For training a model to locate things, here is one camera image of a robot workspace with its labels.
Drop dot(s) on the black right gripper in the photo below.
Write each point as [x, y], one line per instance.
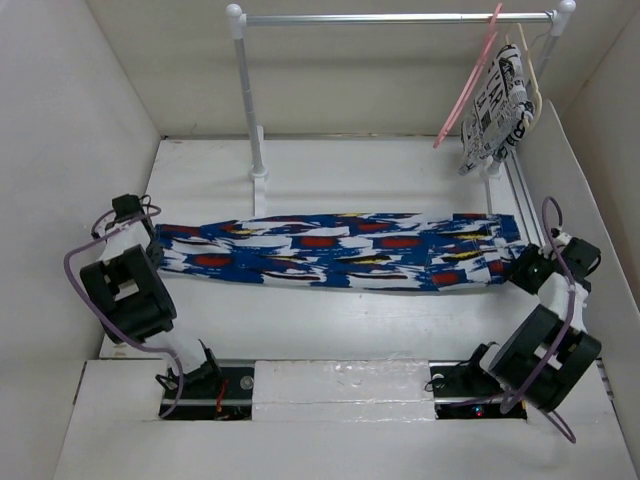
[528, 254]

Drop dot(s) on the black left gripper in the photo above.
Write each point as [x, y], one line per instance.
[156, 254]

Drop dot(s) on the blue white red patterned trousers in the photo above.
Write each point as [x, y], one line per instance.
[367, 251]

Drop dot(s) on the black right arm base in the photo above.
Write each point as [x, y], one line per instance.
[463, 390]

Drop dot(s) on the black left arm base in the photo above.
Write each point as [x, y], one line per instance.
[215, 391]

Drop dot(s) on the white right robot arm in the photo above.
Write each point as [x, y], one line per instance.
[550, 351]

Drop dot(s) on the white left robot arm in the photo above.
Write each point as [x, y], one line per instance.
[125, 286]

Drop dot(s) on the cream plastic hanger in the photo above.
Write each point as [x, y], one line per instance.
[530, 80]

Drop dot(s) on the black white printed garment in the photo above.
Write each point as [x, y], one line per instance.
[500, 113]

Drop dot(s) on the white foam front board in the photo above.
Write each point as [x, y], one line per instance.
[372, 391]

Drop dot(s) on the white metal clothes rack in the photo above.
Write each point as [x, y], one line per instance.
[239, 22]

